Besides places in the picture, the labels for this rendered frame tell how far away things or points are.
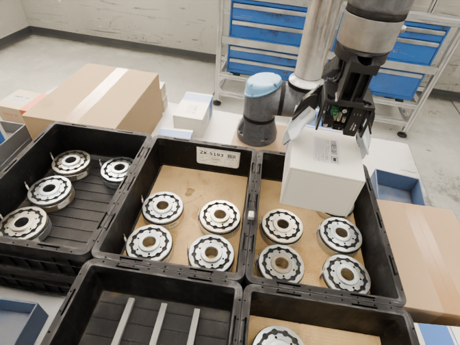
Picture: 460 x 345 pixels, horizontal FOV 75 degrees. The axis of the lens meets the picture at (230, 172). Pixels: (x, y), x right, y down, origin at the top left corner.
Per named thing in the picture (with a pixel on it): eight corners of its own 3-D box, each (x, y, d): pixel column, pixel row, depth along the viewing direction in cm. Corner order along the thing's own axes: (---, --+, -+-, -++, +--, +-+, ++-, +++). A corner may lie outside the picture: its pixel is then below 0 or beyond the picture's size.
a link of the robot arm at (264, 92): (244, 101, 112) (247, 66, 103) (280, 105, 111) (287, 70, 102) (240, 119, 104) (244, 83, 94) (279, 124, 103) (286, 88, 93)
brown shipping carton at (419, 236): (350, 232, 94) (370, 198, 83) (422, 242, 93) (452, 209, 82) (371, 334, 72) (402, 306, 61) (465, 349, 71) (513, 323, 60)
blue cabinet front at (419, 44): (320, 85, 249) (342, 11, 211) (411, 100, 242) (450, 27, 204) (320, 87, 247) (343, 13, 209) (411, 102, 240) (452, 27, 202)
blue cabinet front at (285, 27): (226, 70, 257) (231, -3, 219) (311, 84, 250) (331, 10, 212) (226, 72, 255) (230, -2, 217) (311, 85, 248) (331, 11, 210)
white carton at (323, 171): (287, 139, 69) (296, 105, 63) (339, 148, 68) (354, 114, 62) (279, 203, 55) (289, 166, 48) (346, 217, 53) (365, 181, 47)
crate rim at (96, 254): (155, 140, 88) (154, 133, 86) (257, 155, 86) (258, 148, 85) (90, 263, 59) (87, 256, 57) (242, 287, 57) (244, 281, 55)
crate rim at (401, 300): (257, 155, 86) (258, 148, 85) (362, 170, 85) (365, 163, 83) (243, 287, 57) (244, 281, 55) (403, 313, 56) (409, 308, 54)
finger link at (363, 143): (363, 175, 52) (347, 135, 48) (359, 154, 57) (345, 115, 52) (382, 171, 51) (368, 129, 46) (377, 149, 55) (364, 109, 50)
